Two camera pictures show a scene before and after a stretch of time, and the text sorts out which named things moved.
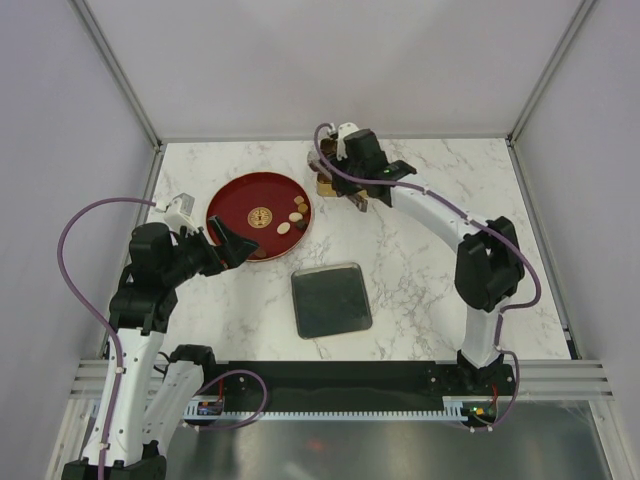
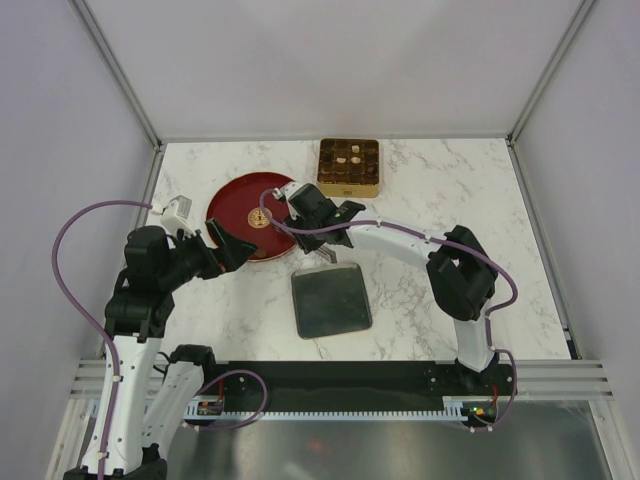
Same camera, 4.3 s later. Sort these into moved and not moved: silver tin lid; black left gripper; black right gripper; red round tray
Moved: black right gripper
Not moved: silver tin lid; red round tray; black left gripper
